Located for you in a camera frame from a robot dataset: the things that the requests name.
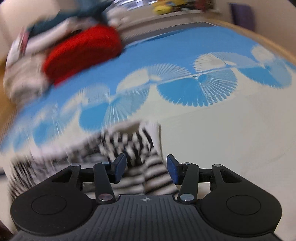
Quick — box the black white striped sweater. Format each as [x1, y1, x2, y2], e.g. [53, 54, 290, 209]
[9, 120, 179, 200]

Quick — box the blue white patterned bedsheet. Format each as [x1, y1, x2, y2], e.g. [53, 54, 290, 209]
[1, 27, 295, 240]

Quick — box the red knitted pillow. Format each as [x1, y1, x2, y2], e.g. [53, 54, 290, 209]
[43, 24, 123, 86]

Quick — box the grey white folded blanket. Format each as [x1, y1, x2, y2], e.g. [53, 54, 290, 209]
[3, 17, 97, 106]

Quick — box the purple box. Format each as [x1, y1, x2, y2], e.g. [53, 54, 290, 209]
[229, 3, 256, 32]

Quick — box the yellow plush toy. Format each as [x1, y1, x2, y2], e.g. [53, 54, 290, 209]
[152, 0, 187, 15]

